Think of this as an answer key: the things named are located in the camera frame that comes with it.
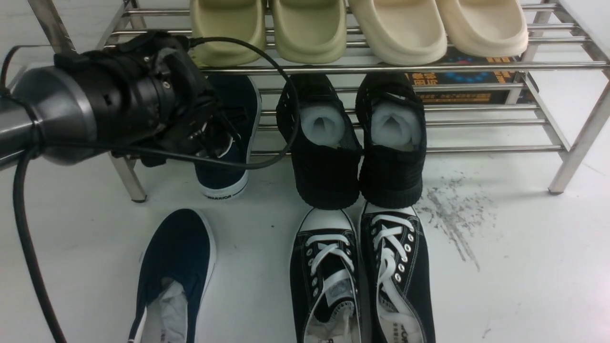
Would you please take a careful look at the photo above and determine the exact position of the black white lace-up sneaker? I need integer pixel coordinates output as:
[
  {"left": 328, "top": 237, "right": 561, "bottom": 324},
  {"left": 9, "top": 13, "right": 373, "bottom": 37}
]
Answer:
[
  {"left": 289, "top": 208, "right": 362, "bottom": 343},
  {"left": 358, "top": 202, "right": 436, "bottom": 343}
]

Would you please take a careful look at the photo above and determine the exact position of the black white lace-up sneaker right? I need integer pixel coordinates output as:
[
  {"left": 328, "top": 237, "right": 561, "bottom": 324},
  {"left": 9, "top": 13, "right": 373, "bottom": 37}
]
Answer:
[{"left": 358, "top": 202, "right": 436, "bottom": 343}]

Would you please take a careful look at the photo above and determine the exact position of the black knit shoe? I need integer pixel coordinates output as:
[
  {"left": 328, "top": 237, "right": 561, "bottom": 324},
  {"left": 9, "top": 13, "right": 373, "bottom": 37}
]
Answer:
[
  {"left": 355, "top": 72, "right": 427, "bottom": 209},
  {"left": 276, "top": 73, "right": 362, "bottom": 210}
]

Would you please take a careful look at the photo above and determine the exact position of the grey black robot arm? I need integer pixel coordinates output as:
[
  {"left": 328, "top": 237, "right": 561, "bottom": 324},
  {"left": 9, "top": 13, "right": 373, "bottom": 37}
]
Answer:
[{"left": 1, "top": 30, "right": 249, "bottom": 166}]

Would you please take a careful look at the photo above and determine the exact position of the cream slide right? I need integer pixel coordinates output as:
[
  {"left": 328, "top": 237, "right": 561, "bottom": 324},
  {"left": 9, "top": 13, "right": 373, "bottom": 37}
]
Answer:
[{"left": 436, "top": 0, "right": 529, "bottom": 57}]

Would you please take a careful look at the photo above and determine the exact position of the cream slide left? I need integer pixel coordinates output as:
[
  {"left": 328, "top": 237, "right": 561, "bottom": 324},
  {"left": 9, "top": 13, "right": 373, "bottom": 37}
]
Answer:
[{"left": 348, "top": 0, "right": 448, "bottom": 66}]

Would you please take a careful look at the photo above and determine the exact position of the olive green slide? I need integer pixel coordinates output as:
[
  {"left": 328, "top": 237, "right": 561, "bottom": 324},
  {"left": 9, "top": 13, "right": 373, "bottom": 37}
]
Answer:
[
  {"left": 269, "top": 0, "right": 347, "bottom": 64},
  {"left": 190, "top": 0, "right": 267, "bottom": 68}
]

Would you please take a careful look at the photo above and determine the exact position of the black white lace-up sneaker left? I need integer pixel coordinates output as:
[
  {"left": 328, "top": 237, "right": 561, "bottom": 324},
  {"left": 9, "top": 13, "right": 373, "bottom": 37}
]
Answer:
[{"left": 289, "top": 208, "right": 362, "bottom": 343}]

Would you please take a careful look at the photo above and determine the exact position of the dark printed box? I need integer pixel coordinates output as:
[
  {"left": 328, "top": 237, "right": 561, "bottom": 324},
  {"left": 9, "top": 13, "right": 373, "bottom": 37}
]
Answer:
[{"left": 406, "top": 71, "right": 532, "bottom": 106}]

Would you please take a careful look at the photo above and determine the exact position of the black cable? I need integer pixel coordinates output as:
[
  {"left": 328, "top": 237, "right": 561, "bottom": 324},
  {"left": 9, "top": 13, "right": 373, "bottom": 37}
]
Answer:
[{"left": 0, "top": 37, "right": 300, "bottom": 343}]

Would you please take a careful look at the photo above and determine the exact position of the black knit shoe left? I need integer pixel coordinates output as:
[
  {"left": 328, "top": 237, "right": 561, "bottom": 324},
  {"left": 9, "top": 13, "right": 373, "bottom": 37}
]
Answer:
[{"left": 276, "top": 73, "right": 362, "bottom": 210}]

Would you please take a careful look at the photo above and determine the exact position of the olive green slide left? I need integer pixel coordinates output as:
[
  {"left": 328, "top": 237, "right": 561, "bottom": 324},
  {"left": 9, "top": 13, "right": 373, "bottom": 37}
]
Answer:
[{"left": 190, "top": 0, "right": 267, "bottom": 68}]

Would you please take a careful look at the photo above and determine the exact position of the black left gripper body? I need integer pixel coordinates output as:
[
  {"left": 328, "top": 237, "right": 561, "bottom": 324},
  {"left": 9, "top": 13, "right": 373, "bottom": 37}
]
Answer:
[{"left": 53, "top": 30, "right": 248, "bottom": 167}]

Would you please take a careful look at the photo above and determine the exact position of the stainless steel shoe rack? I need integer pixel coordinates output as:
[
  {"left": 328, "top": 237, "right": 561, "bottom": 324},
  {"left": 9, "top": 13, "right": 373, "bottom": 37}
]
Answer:
[{"left": 28, "top": 0, "right": 610, "bottom": 203}]

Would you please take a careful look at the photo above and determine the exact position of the cream slide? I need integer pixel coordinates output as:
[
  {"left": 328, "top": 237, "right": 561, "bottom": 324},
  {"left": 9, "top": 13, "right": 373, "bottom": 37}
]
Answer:
[
  {"left": 436, "top": 0, "right": 529, "bottom": 57},
  {"left": 348, "top": 0, "right": 448, "bottom": 66}
]

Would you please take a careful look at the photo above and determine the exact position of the black knit shoe right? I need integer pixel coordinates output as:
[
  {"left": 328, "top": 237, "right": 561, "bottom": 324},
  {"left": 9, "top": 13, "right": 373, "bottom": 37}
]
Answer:
[{"left": 355, "top": 72, "right": 427, "bottom": 209}]

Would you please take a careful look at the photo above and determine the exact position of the olive green slide right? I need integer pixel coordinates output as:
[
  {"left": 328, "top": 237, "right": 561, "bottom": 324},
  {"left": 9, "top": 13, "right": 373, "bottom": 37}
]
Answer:
[{"left": 269, "top": 0, "right": 347, "bottom": 64}]

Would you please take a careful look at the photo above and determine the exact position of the navy canvas slip-on shoe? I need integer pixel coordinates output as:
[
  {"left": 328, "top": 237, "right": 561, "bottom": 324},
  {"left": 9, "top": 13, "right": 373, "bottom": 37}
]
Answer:
[
  {"left": 194, "top": 74, "right": 262, "bottom": 200},
  {"left": 128, "top": 209, "right": 216, "bottom": 343}
]

